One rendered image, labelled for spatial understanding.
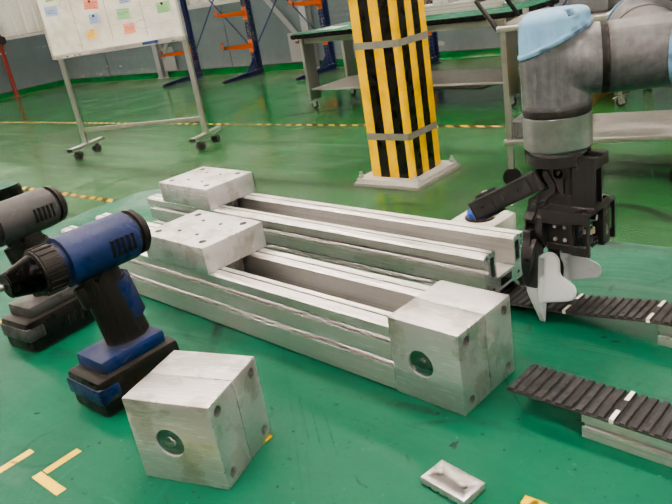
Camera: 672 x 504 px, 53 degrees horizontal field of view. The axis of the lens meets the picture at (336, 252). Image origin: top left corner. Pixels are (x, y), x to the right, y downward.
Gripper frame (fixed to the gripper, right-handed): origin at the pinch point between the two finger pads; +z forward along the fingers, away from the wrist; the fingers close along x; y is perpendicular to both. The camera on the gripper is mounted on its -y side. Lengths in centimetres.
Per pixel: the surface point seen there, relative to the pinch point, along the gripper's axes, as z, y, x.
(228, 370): -8.1, -13.0, -40.0
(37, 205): -19, -60, -36
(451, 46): 62, -511, 713
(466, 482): 0.6, 9.1, -32.7
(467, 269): -4.5, -9.1, -4.1
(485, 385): 0.0, 3.1, -20.0
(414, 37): -5, -213, 253
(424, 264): -4.5, -15.3, -5.0
